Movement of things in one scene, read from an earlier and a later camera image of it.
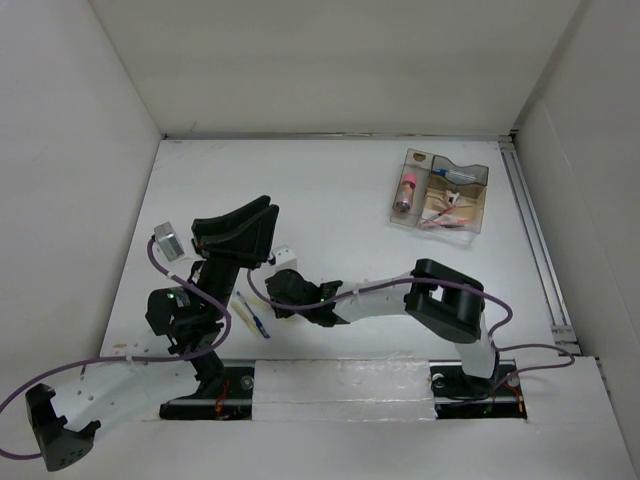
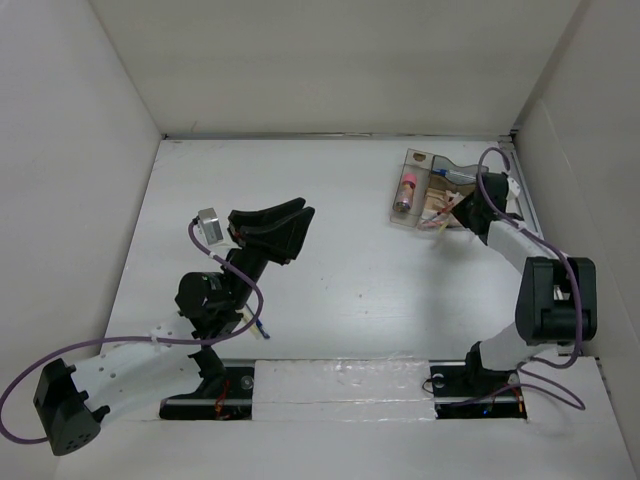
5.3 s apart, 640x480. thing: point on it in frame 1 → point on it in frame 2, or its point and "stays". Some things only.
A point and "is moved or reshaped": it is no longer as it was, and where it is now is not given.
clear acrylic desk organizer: [433, 194] stays
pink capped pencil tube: [404, 200] stays
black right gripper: [282, 310] → [459, 210]
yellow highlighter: [248, 322] stays
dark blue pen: [258, 301] is moved or reshaped
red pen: [440, 213] stays
